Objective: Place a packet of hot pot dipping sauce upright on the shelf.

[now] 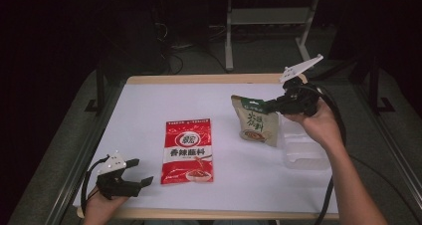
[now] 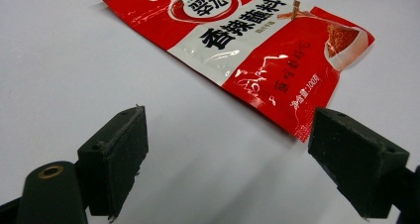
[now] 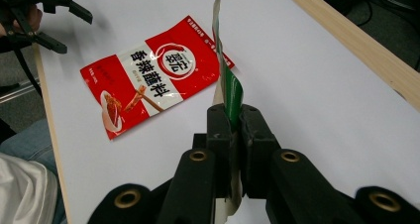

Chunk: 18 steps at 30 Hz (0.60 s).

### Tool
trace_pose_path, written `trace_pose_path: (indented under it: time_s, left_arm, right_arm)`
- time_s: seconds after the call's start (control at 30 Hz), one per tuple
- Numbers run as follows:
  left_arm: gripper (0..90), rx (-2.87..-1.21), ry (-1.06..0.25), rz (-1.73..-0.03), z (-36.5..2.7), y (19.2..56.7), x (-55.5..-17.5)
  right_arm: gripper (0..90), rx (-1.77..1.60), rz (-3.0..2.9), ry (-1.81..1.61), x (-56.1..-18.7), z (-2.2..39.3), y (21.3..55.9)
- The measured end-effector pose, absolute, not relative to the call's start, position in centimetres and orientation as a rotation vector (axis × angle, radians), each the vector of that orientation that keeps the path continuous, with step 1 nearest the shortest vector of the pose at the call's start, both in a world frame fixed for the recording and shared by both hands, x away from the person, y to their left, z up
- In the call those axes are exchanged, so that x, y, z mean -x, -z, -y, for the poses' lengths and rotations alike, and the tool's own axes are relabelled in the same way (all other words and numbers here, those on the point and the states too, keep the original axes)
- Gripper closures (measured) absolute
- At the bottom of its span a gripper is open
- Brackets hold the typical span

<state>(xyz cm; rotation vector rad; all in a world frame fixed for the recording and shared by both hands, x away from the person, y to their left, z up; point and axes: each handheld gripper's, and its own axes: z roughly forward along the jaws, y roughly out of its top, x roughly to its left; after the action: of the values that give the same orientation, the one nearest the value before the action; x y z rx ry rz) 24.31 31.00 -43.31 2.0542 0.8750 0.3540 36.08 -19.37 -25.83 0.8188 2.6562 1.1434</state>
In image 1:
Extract red seasoning packet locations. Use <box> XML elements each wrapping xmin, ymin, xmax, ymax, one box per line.
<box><xmin>160</xmin><ymin>117</ymin><xmax>214</xmax><ymax>185</ymax></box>

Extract aluminium rail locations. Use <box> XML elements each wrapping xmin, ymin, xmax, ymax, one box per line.
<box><xmin>351</xmin><ymin>82</ymin><xmax>422</xmax><ymax>204</ymax></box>
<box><xmin>44</xmin><ymin>85</ymin><xmax>124</xmax><ymax>225</ymax></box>

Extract right hand-held gripper cable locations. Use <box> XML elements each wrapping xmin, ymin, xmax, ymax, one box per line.
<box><xmin>298</xmin><ymin>84</ymin><xmax>347</xmax><ymax>225</ymax></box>

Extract person's left hand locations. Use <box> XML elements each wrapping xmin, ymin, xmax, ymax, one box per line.
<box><xmin>83</xmin><ymin>186</ymin><xmax>128</xmax><ymax>225</ymax></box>

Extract hand-held gripper cable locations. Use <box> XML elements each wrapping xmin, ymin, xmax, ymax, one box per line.
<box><xmin>298</xmin><ymin>84</ymin><xmax>347</xmax><ymax>225</ymax></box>
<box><xmin>80</xmin><ymin>154</ymin><xmax>111</xmax><ymax>219</ymax></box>

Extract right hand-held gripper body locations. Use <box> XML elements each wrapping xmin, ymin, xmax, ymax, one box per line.
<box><xmin>275</xmin><ymin>54</ymin><xmax>324</xmax><ymax>117</ymax></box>

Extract black floor cable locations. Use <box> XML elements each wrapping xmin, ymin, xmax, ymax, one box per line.
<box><xmin>349</xmin><ymin>152</ymin><xmax>422</xmax><ymax>221</ymax></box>

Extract black floor cables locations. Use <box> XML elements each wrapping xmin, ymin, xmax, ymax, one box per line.
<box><xmin>153</xmin><ymin>19</ymin><xmax>230</xmax><ymax>76</ymax></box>

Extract black metal stand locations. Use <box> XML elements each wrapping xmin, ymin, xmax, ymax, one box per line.
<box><xmin>84</xmin><ymin>60</ymin><xmax>107</xmax><ymax>115</ymax></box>
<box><xmin>367</xmin><ymin>54</ymin><xmax>396</xmax><ymax>115</ymax></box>

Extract translucent plastic container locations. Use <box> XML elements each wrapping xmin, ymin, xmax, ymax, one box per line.
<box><xmin>280</xmin><ymin>114</ymin><xmax>332</xmax><ymax>171</ymax></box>

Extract beige green-topped seasoning packet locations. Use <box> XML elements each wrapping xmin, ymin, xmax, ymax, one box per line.
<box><xmin>231</xmin><ymin>95</ymin><xmax>281</xmax><ymax>148</ymax></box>

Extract white metal desk frame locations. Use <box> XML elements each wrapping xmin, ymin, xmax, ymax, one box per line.
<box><xmin>224</xmin><ymin>0</ymin><xmax>321</xmax><ymax>73</ymax></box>

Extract person's right hand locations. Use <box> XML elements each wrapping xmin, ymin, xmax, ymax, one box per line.
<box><xmin>284</xmin><ymin>97</ymin><xmax>344</xmax><ymax>151</ymax></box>

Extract white table cover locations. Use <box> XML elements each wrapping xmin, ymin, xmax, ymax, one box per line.
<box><xmin>73</xmin><ymin>83</ymin><xmax>339</xmax><ymax>214</ymax></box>

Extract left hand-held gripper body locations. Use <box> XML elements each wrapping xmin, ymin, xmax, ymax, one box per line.
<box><xmin>96</xmin><ymin>150</ymin><xmax>143</xmax><ymax>200</ymax></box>

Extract left hand-held gripper cable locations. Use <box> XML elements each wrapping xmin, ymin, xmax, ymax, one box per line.
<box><xmin>80</xmin><ymin>154</ymin><xmax>111</xmax><ymax>219</ymax></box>

